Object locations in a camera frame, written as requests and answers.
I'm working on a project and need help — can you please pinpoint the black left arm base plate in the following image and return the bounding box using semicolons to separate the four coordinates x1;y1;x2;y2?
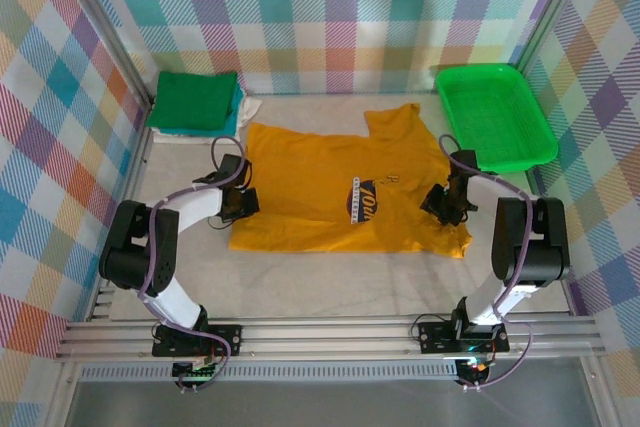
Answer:
151;323;244;359

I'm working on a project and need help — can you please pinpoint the thin black left gripper wire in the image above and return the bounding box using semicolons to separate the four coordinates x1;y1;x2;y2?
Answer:
206;213;237;232

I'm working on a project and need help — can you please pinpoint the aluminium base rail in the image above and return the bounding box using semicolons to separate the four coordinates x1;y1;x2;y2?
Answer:
53;315;610;364

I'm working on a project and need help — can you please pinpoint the aluminium corner post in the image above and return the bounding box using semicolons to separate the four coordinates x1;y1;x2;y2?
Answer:
53;0;155;109
516;0;594;76

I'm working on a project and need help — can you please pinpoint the green folded t-shirt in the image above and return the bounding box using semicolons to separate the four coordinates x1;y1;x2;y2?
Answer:
144;70;239;131

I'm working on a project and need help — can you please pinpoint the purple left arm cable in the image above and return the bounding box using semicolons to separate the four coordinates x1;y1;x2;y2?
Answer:
137;135;254;393

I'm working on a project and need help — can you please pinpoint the grey slotted cable duct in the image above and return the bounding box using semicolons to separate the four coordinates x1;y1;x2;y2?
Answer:
78;364;461;384

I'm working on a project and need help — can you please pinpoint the white folded t-shirt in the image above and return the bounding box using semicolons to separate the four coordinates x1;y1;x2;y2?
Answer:
151;95;264;147

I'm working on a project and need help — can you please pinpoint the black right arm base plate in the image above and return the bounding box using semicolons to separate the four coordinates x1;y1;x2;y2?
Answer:
416;319;512;355

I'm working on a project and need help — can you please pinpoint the green plastic basket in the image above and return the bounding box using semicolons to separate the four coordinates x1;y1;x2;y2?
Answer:
433;62;560;175

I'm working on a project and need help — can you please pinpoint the teal folded t-shirt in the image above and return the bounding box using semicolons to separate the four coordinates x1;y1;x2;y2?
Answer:
158;85;247;139

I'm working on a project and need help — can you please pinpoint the yellow printed t-shirt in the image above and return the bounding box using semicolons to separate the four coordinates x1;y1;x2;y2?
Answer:
228;102;474;261

